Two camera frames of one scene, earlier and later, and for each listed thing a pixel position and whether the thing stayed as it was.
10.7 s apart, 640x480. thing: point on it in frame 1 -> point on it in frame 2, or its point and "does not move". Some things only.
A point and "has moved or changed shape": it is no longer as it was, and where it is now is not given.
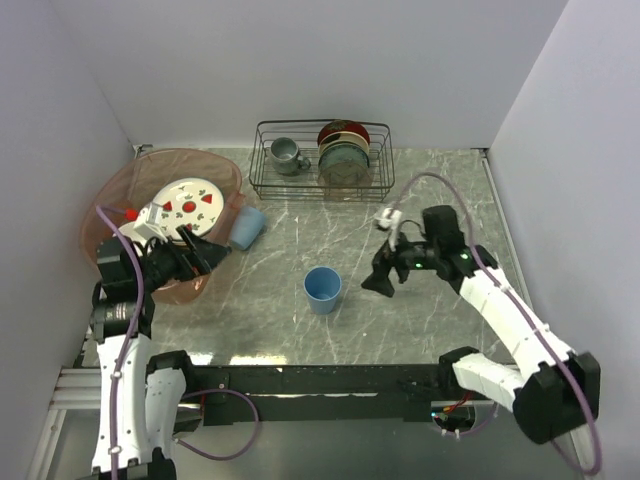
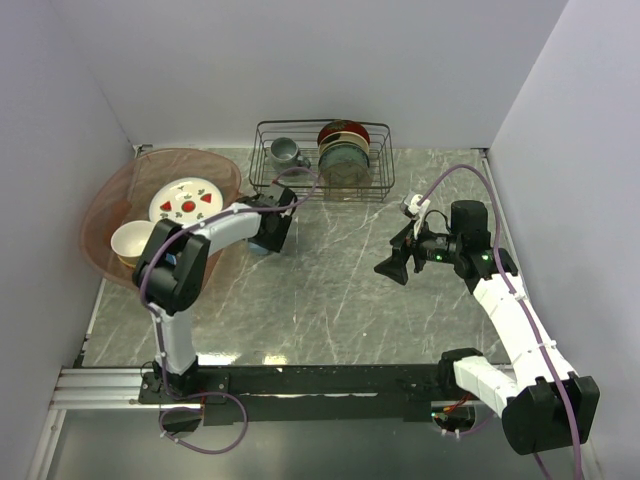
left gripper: x=202 y=255 -> x=275 y=241
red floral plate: x=343 y=125 does not move
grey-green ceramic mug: x=286 y=158 does not move
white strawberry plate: x=195 y=202 does not move
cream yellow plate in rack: x=343 y=137 does not move
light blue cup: x=248 y=225 has moved or changed shape
